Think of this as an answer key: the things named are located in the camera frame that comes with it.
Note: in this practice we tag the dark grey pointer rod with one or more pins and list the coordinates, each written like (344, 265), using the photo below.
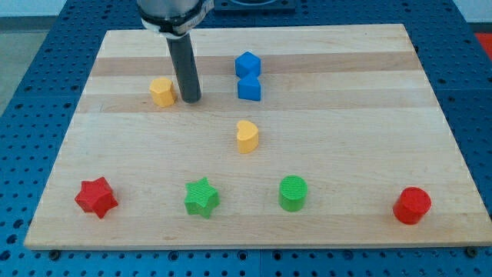
(186, 72)

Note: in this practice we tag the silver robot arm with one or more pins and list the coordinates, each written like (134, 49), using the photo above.
(173, 18)

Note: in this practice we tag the wooden board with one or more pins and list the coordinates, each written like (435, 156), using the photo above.
(348, 108)

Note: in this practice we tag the yellow hexagon block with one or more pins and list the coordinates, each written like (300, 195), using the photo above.
(162, 92)

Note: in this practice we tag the blue cube block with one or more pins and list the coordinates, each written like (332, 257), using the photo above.
(247, 64)

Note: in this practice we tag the green star block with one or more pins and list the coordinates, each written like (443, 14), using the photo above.
(201, 199)

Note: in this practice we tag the blue triangle block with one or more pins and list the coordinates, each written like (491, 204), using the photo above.
(249, 88)

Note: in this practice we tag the yellow heart block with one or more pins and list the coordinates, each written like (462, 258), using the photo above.
(247, 136)

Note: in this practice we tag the red star block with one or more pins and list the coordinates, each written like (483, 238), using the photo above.
(96, 197)

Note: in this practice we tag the red cylinder block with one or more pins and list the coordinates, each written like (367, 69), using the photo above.
(412, 205)

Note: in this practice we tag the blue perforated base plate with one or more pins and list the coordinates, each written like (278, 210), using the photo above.
(37, 118)

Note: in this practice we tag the green cylinder block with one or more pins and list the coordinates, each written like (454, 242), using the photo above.
(293, 191)

